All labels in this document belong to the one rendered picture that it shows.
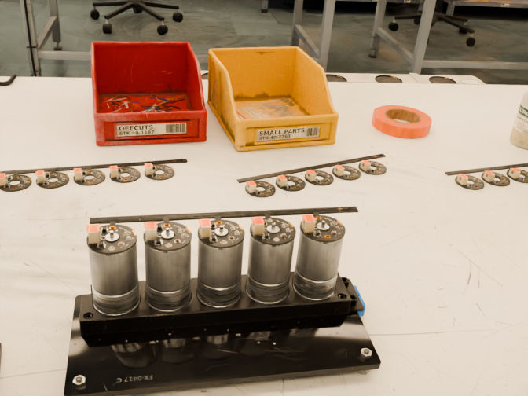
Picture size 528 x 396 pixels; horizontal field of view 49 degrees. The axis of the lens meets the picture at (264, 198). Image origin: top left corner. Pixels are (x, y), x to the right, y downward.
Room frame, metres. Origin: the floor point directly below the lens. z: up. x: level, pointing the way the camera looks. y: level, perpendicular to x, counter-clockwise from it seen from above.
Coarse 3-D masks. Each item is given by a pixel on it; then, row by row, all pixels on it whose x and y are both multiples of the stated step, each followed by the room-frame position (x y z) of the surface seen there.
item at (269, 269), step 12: (276, 228) 0.26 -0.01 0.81; (252, 240) 0.25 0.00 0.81; (252, 252) 0.25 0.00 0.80; (264, 252) 0.25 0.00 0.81; (276, 252) 0.25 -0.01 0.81; (288, 252) 0.25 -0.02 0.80; (252, 264) 0.25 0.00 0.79; (264, 264) 0.25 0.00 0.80; (276, 264) 0.25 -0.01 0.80; (288, 264) 0.25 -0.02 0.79; (252, 276) 0.25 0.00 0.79; (264, 276) 0.25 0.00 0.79; (276, 276) 0.25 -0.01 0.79; (288, 276) 0.25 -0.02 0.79; (252, 288) 0.25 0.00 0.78; (264, 288) 0.25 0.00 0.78; (276, 288) 0.25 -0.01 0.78; (264, 300) 0.25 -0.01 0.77; (276, 300) 0.25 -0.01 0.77
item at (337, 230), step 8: (320, 216) 0.28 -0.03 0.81; (328, 216) 0.28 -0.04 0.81; (328, 224) 0.27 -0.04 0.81; (336, 224) 0.27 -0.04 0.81; (304, 232) 0.26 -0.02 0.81; (312, 232) 0.26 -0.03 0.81; (320, 232) 0.26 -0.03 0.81; (328, 232) 0.26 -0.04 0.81; (336, 232) 0.26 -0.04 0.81; (344, 232) 0.26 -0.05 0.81; (320, 240) 0.25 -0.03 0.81; (328, 240) 0.25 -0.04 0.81; (336, 240) 0.25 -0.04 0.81
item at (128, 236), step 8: (112, 224) 0.25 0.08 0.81; (104, 232) 0.24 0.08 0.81; (120, 232) 0.24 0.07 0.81; (128, 232) 0.24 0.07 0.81; (88, 240) 0.23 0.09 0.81; (104, 240) 0.23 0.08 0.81; (120, 240) 0.24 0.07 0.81; (128, 240) 0.24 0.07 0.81; (136, 240) 0.24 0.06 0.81; (96, 248) 0.23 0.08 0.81; (104, 248) 0.23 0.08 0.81; (120, 248) 0.23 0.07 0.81; (128, 248) 0.23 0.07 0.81
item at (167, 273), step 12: (156, 252) 0.23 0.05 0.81; (168, 252) 0.23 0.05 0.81; (180, 252) 0.24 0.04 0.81; (156, 264) 0.23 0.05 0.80; (168, 264) 0.23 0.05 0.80; (180, 264) 0.24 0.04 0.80; (156, 276) 0.23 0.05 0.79; (168, 276) 0.23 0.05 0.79; (180, 276) 0.24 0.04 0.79; (156, 288) 0.23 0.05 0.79; (168, 288) 0.23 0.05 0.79; (180, 288) 0.24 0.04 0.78; (156, 300) 0.23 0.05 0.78; (168, 300) 0.23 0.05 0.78; (180, 300) 0.24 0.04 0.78
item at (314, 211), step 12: (120, 216) 0.26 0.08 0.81; (132, 216) 0.26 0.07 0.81; (144, 216) 0.26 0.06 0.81; (156, 216) 0.26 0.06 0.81; (168, 216) 0.26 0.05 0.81; (180, 216) 0.26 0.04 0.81; (192, 216) 0.26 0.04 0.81; (204, 216) 0.27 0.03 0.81; (216, 216) 0.27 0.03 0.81; (228, 216) 0.27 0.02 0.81; (240, 216) 0.27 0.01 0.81; (252, 216) 0.27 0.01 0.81; (264, 216) 0.27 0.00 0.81
